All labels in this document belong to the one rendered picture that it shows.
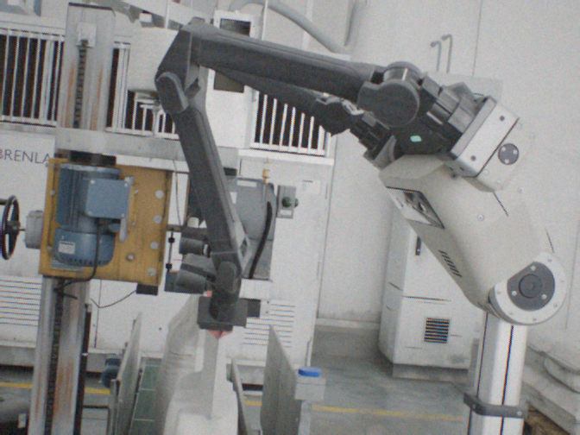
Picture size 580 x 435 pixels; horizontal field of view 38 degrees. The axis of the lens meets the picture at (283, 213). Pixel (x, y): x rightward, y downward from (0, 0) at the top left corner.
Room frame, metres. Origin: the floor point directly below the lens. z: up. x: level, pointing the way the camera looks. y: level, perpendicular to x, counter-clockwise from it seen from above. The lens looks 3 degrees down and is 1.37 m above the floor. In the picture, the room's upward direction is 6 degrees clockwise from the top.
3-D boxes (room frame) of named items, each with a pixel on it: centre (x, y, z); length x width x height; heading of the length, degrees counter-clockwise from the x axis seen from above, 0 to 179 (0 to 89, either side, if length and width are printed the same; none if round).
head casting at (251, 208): (2.42, 0.16, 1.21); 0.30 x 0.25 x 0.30; 7
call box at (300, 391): (2.21, -0.11, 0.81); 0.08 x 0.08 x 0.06; 7
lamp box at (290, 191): (2.33, 0.00, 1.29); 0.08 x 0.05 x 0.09; 7
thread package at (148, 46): (2.13, 0.35, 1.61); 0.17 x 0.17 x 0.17
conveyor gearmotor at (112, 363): (3.91, 0.69, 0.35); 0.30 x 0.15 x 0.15; 7
